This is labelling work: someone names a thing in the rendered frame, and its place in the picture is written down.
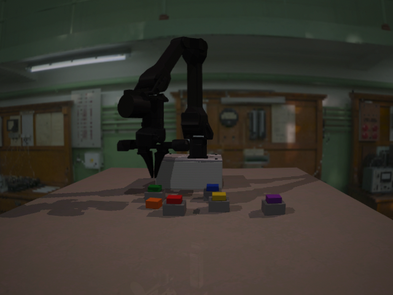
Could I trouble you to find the blue button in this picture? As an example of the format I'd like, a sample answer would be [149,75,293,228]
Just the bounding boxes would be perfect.
[203,184,222,201]

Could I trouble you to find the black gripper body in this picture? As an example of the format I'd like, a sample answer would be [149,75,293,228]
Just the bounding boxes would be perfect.
[117,119,190,152]

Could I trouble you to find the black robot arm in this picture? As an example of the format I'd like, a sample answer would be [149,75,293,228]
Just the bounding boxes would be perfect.
[118,36,214,159]

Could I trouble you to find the green button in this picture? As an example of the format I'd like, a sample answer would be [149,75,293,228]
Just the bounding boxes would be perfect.
[144,185,165,201]

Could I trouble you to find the orange block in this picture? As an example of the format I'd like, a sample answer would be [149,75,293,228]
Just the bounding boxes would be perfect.
[146,198,163,209]

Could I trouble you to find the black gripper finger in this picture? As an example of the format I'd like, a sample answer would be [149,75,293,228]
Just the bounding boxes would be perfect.
[154,151,169,178]
[137,151,154,178]

